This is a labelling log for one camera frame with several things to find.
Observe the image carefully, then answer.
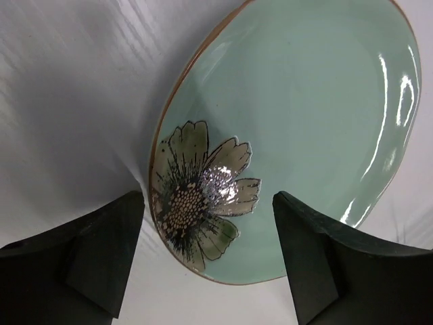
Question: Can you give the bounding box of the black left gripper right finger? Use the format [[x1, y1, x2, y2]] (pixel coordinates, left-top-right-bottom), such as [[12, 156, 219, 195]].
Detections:
[[273, 192, 432, 324]]

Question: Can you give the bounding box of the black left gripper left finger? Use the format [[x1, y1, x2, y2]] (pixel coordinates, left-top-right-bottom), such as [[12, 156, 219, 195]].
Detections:
[[1, 191, 145, 325]]

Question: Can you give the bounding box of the pale green plate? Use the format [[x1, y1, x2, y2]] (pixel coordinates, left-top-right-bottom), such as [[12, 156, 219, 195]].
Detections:
[[149, 1, 421, 285]]

